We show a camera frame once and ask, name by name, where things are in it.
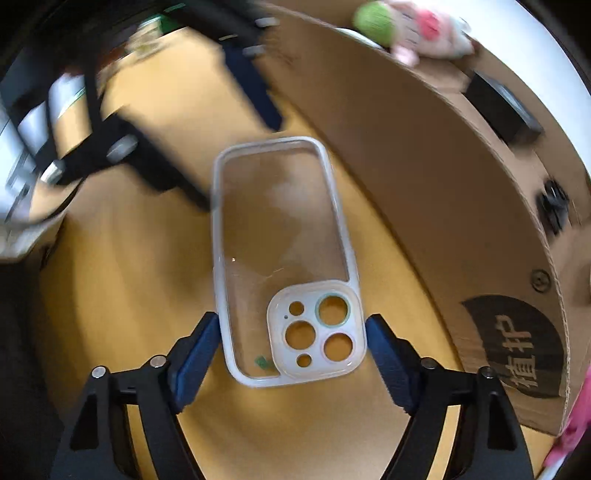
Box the white blurred object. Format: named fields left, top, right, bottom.
left=0, top=76, right=88, bottom=259

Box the brown cardboard box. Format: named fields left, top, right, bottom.
left=259, top=0, right=591, bottom=437

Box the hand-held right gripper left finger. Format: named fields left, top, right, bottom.
left=48, top=311, right=222, bottom=480

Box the green blurred object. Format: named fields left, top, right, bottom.
left=129, top=9, right=185, bottom=61

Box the clear phone case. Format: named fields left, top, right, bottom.
left=211, top=136, right=368, bottom=390

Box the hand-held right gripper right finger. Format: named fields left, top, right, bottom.
left=365, top=314, right=536, bottom=480

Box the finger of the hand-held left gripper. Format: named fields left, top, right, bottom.
left=44, top=104, right=215, bottom=213
left=175, top=0, right=284, bottom=132

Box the small black object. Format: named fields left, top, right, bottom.
left=538, top=180, right=573, bottom=234

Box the black rectangular box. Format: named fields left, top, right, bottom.
left=464, top=69, right=543, bottom=146

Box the pink soft toy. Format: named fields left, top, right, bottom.
left=542, top=374, right=591, bottom=472

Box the teal and pink plush toy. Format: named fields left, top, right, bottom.
left=353, top=0, right=476, bottom=65

